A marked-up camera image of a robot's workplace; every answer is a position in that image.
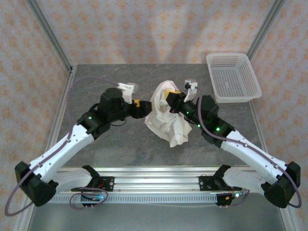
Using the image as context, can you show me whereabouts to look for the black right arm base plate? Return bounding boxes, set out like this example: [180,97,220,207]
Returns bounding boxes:
[199,175,243,193]

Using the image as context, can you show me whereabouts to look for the aluminium frame post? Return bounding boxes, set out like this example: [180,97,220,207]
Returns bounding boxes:
[246,0,287,60]
[26,0,74,73]

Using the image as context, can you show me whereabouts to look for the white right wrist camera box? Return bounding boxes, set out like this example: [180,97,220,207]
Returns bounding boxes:
[184,78,198,102]

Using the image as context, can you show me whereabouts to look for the aluminium mounting rails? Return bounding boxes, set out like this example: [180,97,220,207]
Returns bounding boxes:
[25,166,289,193]

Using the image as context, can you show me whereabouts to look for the white t-shirt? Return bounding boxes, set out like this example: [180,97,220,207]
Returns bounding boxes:
[144,80,193,148]

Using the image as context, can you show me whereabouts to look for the aluminium frame leg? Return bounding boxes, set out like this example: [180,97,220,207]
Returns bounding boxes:
[276,205,303,231]
[13,204,37,231]

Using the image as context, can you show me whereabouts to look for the white perforated plastic basket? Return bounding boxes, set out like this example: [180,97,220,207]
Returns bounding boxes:
[206,52,263,103]

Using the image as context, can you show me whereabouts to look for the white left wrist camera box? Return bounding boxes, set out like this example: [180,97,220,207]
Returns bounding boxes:
[117,82,140,104]

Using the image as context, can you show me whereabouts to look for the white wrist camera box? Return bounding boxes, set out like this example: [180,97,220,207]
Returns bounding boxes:
[184,78,198,102]
[117,82,140,104]

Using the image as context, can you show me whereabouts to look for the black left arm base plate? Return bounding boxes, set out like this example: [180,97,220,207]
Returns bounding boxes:
[71,176,115,193]

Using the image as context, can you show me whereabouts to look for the slotted grey cable tray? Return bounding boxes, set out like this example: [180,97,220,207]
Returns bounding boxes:
[36,194,218,205]

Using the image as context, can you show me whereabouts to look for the small controller circuit board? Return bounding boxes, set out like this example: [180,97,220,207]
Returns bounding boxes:
[81,193,104,202]
[225,191,248,201]

